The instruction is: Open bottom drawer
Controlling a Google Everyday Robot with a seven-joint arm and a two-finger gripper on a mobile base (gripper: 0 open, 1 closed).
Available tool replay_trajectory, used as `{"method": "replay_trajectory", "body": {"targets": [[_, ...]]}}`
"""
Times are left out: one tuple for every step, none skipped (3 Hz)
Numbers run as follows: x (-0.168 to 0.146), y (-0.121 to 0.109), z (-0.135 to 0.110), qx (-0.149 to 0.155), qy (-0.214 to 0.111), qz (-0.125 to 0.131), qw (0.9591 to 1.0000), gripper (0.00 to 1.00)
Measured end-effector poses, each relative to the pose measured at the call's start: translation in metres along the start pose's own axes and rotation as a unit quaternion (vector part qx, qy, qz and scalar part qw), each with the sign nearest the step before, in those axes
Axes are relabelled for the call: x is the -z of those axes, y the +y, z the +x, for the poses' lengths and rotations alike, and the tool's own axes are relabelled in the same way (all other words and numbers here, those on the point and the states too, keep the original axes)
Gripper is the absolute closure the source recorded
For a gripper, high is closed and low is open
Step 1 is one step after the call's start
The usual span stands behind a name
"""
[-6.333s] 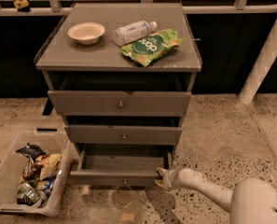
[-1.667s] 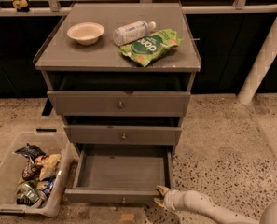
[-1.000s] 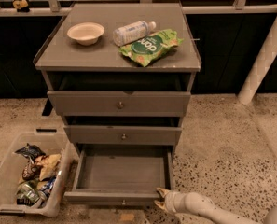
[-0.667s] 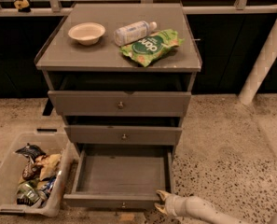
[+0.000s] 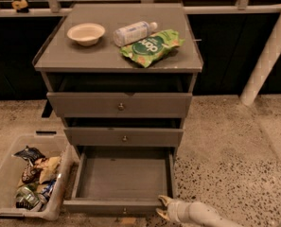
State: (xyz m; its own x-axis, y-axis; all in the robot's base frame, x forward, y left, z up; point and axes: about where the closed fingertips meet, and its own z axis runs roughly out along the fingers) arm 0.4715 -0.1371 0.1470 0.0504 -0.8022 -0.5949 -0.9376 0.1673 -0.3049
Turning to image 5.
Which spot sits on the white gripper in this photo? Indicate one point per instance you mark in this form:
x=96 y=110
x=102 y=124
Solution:
x=177 y=210

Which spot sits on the grey bottom drawer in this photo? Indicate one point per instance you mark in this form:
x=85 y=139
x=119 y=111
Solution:
x=122 y=180

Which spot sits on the grey drawer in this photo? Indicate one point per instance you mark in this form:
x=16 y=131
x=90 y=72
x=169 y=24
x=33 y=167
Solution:
x=131 y=137
x=121 y=105
x=122 y=180

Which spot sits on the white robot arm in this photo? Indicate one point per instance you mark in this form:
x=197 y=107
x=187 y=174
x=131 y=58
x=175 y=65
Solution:
x=196 y=212

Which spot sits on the grey middle drawer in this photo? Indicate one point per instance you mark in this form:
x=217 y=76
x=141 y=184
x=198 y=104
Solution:
x=131 y=137

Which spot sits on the grey drawer cabinet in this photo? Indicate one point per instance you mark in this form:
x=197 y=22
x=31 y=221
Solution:
x=69 y=67

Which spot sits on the grey top drawer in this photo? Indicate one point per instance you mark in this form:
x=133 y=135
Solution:
x=121 y=105

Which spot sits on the blue white soda can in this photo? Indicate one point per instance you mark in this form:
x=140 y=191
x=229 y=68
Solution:
x=46 y=193

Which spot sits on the yellow chip bag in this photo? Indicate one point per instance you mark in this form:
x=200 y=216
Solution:
x=48 y=168

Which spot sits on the clear plastic bin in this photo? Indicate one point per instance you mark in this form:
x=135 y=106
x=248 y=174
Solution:
x=11 y=169

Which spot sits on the brown snack bag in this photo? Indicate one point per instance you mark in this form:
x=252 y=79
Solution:
x=30 y=174

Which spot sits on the dark blue chip bag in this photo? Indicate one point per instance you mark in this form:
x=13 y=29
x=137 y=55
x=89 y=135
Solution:
x=29 y=154

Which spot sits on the green snack bag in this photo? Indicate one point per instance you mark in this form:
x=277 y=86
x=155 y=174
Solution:
x=153 y=48

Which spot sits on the clear plastic bottle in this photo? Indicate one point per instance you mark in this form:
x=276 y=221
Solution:
x=133 y=33

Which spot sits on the white paper bowl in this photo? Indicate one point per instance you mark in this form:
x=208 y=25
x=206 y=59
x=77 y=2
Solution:
x=86 y=34

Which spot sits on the white diagonal pillar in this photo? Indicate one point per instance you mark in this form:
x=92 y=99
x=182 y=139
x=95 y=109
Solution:
x=267 y=60

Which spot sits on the yellow black toy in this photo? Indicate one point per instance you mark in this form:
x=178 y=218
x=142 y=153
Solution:
x=20 y=6

